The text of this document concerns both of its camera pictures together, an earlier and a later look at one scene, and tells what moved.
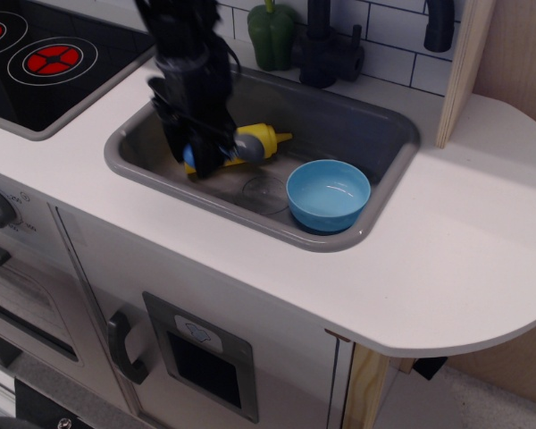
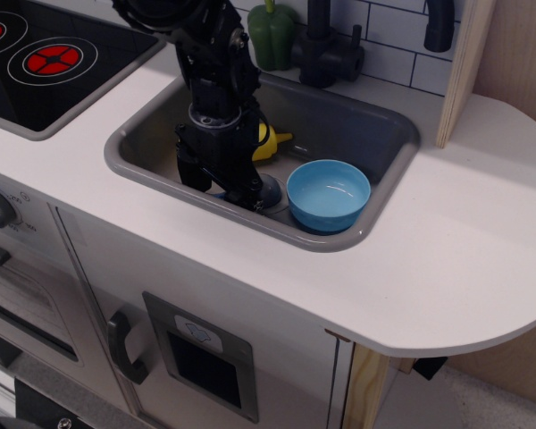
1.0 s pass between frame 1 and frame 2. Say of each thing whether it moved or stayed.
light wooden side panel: stayed
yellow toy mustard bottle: stayed
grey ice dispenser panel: stayed
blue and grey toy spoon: moved
